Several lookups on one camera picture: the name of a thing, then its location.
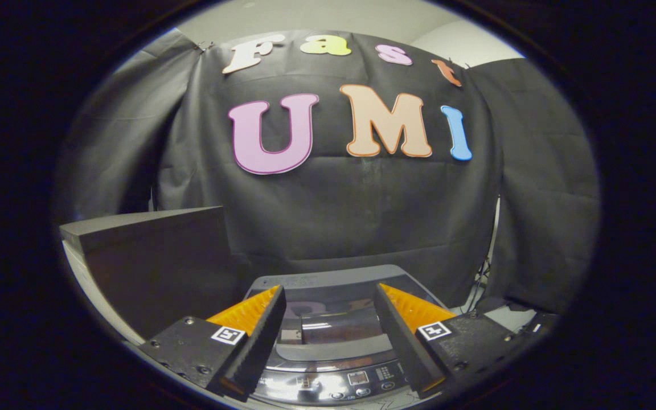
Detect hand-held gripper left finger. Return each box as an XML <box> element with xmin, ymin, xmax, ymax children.
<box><xmin>137</xmin><ymin>285</ymin><xmax>288</xmax><ymax>399</ymax></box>

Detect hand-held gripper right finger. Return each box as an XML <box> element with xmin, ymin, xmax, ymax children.
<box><xmin>373</xmin><ymin>282</ymin><xmax>535</xmax><ymax>399</ymax></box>

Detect dark grey washing machine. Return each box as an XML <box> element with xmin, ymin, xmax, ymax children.
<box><xmin>244</xmin><ymin>264</ymin><xmax>449</xmax><ymax>408</ymax></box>

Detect grey cabinet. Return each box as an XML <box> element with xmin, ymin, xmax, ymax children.
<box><xmin>59</xmin><ymin>206</ymin><xmax>250</xmax><ymax>343</ymax></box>

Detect flat black box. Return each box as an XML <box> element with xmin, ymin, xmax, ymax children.
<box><xmin>524</xmin><ymin>310</ymin><xmax>560</xmax><ymax>337</ymax></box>

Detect black backdrop cloth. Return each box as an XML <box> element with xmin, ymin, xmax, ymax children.
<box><xmin>55</xmin><ymin>28</ymin><xmax>601</xmax><ymax>317</ymax></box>

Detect black cables beside backdrop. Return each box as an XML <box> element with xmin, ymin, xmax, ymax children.
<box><xmin>468</xmin><ymin>195</ymin><xmax>503</xmax><ymax>315</ymax></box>

